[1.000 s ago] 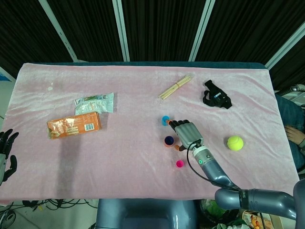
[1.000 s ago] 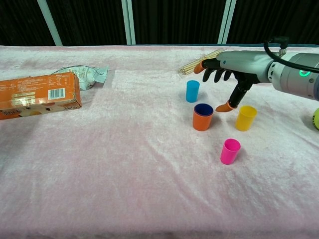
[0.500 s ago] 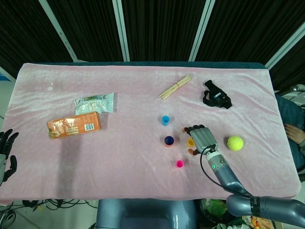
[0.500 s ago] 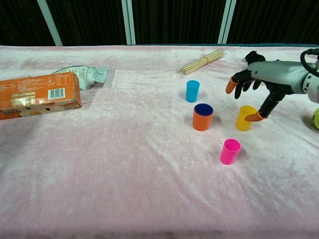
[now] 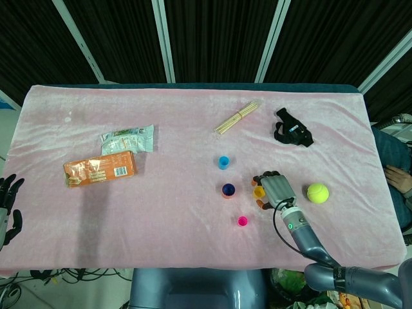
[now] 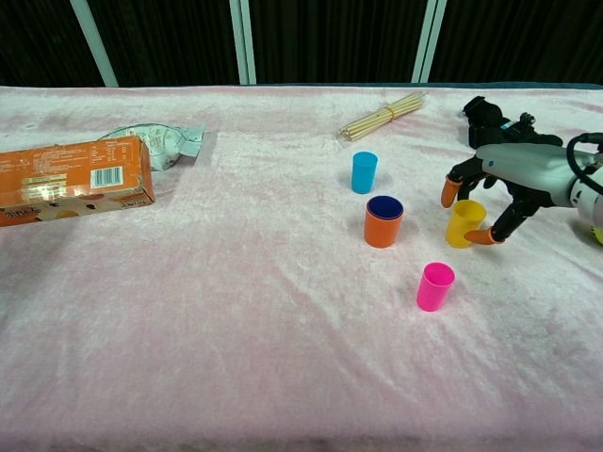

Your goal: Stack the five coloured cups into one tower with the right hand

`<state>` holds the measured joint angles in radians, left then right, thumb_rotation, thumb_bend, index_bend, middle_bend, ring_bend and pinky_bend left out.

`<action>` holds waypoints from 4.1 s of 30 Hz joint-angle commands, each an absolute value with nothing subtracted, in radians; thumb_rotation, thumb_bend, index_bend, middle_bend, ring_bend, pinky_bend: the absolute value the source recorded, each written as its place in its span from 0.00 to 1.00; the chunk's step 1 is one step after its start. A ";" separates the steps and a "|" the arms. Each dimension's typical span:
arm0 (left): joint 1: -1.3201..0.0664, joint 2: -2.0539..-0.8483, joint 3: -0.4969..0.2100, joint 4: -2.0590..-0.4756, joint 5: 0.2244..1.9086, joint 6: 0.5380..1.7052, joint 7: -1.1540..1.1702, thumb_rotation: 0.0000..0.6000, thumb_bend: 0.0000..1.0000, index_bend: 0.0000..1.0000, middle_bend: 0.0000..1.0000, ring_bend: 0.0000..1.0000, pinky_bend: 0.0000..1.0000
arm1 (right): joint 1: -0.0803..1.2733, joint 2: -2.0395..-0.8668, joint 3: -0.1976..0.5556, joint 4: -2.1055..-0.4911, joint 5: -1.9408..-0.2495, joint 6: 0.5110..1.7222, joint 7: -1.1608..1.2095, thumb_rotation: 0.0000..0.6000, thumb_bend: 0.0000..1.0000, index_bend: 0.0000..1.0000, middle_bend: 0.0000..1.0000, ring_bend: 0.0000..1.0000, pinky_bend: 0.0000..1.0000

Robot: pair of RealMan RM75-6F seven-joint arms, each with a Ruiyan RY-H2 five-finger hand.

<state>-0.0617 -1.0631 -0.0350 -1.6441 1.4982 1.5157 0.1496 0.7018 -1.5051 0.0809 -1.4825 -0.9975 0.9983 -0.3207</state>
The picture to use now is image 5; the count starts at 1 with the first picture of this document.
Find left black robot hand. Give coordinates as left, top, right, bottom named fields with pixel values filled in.
left=0, top=174, right=25, bottom=246

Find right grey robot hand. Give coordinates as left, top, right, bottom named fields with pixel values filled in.
left=252, top=170, right=297, bottom=212

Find bystander's bare hand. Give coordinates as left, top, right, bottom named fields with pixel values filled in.
left=384, top=164, right=412, bottom=194

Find yellow-green tennis ball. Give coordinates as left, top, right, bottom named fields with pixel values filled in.
left=306, top=182, right=330, bottom=204

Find bundle of wooden sticks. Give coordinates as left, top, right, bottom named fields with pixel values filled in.
left=214, top=100, right=261, bottom=135

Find orange snack box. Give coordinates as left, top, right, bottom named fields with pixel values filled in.
left=62, top=150, right=138, bottom=189

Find bystander's blue jeans leg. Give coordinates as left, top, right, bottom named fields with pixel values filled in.
left=371, top=125, right=412, bottom=232

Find pink plush table cloth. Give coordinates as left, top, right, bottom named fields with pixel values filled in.
left=0, top=84, right=407, bottom=277

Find green white snack packet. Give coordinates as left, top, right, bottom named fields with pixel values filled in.
left=98, top=124, right=155, bottom=155

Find snack packets on floor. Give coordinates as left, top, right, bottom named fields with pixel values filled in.
left=324, top=289, right=366, bottom=309

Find blue-grey robot torso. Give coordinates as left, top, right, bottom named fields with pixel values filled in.
left=128, top=267, right=268, bottom=309

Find black pleated curtain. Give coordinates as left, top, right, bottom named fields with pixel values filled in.
left=0, top=0, right=412, bottom=123

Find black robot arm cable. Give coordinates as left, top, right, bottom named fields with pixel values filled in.
left=272, top=199, right=335, bottom=268

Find black wrist strap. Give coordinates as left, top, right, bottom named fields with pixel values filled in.
left=274, top=108, right=315, bottom=148

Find tangled black floor cables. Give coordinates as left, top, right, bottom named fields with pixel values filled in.
left=0, top=268, right=133, bottom=290

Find white metal frame post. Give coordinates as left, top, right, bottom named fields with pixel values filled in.
left=51, top=0, right=106, bottom=83
left=254, top=0, right=292, bottom=83
left=357, top=30, right=412, bottom=94
left=151, top=0, right=176, bottom=83

